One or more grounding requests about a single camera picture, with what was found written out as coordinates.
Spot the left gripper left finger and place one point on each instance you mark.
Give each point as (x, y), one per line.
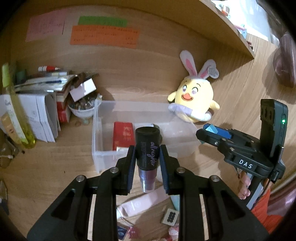
(67, 217)

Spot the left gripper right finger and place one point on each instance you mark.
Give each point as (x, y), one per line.
(227, 217)

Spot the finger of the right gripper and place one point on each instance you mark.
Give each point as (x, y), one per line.
(210, 138)
(217, 130)

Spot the white black patterned eraser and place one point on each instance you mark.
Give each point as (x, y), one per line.
(170, 217)

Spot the black setting spray bottle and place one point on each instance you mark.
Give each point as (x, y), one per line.
(147, 139)

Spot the pink cosmetic tube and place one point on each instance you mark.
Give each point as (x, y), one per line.
(141, 204)

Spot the right hand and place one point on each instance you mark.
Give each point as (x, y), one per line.
(244, 183)

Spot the clear plastic storage bin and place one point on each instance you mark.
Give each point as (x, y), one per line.
(177, 135)

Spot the yellow chick bunny plush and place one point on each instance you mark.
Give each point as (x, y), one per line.
(193, 99)

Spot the red packet in bin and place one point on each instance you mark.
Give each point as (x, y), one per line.
(123, 135)

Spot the yellow-green spray bottle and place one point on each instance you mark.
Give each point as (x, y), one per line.
(15, 111)

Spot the brown round object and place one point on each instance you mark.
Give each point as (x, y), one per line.
(284, 61)

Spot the wooden shelf board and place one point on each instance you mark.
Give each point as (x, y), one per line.
(215, 26)

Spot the red book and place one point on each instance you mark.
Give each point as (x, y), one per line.
(62, 107)

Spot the white paper stack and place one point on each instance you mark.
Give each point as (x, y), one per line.
(41, 113)

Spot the white bowl with trinkets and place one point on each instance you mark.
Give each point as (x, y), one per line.
(84, 107)

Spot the orange paper note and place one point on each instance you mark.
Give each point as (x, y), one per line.
(104, 35)

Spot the small white cardboard box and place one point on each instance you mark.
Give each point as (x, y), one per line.
(83, 90)

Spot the green paper note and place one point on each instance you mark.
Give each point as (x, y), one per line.
(102, 20)

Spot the red white marker pen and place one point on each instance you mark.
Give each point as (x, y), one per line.
(48, 69)

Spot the pink paper note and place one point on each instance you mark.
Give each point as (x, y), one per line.
(45, 25)

